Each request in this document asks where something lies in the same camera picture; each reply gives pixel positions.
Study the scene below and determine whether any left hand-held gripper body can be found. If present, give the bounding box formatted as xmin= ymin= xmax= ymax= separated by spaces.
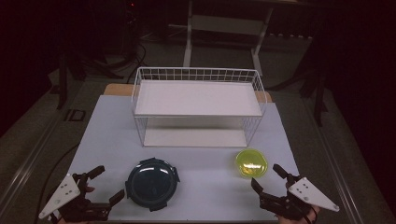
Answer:
xmin=38 ymin=173 xmax=112 ymax=224

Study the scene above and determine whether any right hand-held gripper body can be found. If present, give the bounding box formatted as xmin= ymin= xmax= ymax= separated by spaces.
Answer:
xmin=259 ymin=174 xmax=341 ymax=221

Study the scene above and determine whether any yellow-green translucent bowl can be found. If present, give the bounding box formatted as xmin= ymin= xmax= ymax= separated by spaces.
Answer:
xmin=234 ymin=147 xmax=269 ymax=179

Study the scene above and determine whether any dark round lidded food container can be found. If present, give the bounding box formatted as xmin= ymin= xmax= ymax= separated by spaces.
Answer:
xmin=124 ymin=157 xmax=181 ymax=213

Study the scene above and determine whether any white wire shelf rack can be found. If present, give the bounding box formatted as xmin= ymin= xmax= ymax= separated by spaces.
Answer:
xmin=131 ymin=66 xmax=268 ymax=148

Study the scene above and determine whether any person's right hand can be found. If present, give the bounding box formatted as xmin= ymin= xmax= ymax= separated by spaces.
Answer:
xmin=276 ymin=205 xmax=321 ymax=224

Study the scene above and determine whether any white table mat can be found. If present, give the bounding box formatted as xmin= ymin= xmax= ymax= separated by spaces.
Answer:
xmin=64 ymin=94 xmax=301 ymax=222

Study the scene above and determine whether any black floor outlet box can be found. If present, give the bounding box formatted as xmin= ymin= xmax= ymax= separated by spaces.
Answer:
xmin=63 ymin=108 xmax=87 ymax=122

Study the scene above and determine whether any wooden table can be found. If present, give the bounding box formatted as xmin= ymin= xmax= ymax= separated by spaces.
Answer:
xmin=103 ymin=82 xmax=274 ymax=104

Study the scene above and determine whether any black stand leg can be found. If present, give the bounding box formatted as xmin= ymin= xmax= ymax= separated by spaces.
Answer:
xmin=298 ymin=59 xmax=330 ymax=128
xmin=56 ymin=52 xmax=69 ymax=110

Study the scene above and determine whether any black floor cable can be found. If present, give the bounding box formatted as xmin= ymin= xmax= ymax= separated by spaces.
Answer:
xmin=33 ymin=142 xmax=80 ymax=224

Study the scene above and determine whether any right hand-held gripper cable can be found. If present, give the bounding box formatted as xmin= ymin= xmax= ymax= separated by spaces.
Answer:
xmin=303 ymin=205 xmax=319 ymax=224

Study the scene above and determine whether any metal floor rail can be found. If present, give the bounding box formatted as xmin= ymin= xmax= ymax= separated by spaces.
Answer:
xmin=0 ymin=116 xmax=62 ymax=216
xmin=300 ymin=97 xmax=368 ymax=224

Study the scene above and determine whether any bundle of black cables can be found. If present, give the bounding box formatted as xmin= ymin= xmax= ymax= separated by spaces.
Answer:
xmin=90 ymin=36 xmax=149 ymax=84

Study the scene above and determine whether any white metal stand frame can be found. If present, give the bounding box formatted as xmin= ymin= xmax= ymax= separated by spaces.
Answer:
xmin=167 ymin=0 xmax=313 ymax=77

